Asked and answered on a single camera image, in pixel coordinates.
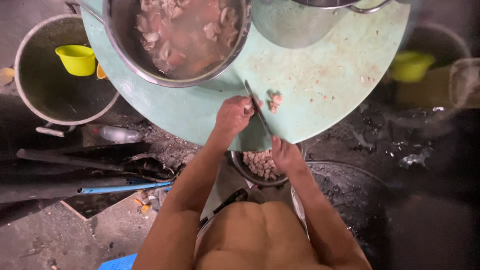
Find person's right hand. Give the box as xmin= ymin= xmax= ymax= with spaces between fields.
xmin=271 ymin=135 xmax=305 ymax=174

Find person's left hand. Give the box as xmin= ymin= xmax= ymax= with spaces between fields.
xmin=214 ymin=95 xmax=257 ymax=138

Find raw meat piece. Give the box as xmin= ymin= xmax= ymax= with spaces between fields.
xmin=244 ymin=98 xmax=264 ymax=115

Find steel kitchen knife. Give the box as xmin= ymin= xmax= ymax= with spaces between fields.
xmin=244 ymin=79 xmax=274 ymax=139

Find steel bowl of diced meat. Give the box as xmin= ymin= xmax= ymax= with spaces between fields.
xmin=230 ymin=142 xmax=307 ymax=187

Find cut meat chunks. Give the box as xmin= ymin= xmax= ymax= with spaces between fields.
xmin=268 ymin=92 xmax=284 ymax=115

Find round green cutting board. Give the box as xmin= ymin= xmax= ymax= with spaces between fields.
xmin=80 ymin=0 xmax=412 ymax=152

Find person's bare torso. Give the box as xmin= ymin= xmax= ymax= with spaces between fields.
xmin=194 ymin=201 xmax=323 ymax=270

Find steel bowl of raw meat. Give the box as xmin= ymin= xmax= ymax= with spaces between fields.
xmin=102 ymin=0 xmax=253 ymax=88

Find large steel pot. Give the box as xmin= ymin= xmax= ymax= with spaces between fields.
xmin=251 ymin=0 xmax=394 ymax=49

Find clear plastic bottle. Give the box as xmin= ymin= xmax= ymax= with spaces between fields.
xmin=94 ymin=125 xmax=145 ymax=144

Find blue pipe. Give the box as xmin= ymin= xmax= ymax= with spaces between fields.
xmin=77 ymin=181 xmax=174 ymax=195

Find yellow-green plastic scoop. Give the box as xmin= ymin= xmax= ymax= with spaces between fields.
xmin=388 ymin=50 xmax=436 ymax=84

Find dark round basin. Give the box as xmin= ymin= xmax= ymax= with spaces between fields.
xmin=386 ymin=22 xmax=472 ymax=109

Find yellow plastic cup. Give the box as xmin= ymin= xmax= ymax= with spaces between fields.
xmin=55 ymin=44 xmax=97 ymax=77

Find dark metal pipe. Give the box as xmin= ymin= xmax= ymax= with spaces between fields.
xmin=16 ymin=142 xmax=151 ymax=172

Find blue plastic stool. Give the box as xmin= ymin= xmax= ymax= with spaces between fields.
xmin=97 ymin=253 xmax=139 ymax=270

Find large aluminium basin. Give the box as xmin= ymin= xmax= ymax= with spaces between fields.
xmin=14 ymin=14 xmax=121 ymax=126

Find clear plastic container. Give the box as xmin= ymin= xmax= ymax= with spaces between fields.
xmin=448 ymin=57 xmax=480 ymax=110

